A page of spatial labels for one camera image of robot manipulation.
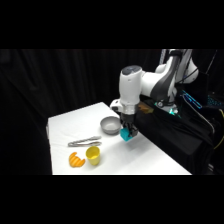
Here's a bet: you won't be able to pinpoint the black curtain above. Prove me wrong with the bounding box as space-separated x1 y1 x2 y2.
0 49 224 176

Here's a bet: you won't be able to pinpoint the blue cube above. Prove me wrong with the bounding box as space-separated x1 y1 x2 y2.
119 128 134 143

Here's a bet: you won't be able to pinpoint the orange croissant toy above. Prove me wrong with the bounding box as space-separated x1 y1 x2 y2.
68 151 87 168

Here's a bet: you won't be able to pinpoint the grey bowl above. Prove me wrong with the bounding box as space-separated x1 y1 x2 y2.
99 115 122 136

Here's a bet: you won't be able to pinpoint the metal tongs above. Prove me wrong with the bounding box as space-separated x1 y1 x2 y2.
67 135 103 148

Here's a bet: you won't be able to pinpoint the black cable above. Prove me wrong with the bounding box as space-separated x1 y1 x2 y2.
176 49 201 84

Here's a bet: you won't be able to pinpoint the black robot stand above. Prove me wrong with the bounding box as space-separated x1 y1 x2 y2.
131 98 214 175

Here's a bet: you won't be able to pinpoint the blue lit device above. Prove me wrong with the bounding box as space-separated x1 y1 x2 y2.
180 88 203 111

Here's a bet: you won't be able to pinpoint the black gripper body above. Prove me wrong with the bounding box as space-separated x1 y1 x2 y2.
120 112 138 132

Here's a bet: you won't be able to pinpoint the yellow object behind table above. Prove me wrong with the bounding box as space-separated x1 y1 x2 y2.
137 101 154 114

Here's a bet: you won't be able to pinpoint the yellow cup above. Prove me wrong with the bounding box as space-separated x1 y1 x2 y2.
85 146 101 166

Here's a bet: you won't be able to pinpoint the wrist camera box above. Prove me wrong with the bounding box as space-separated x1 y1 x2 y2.
109 98 122 113

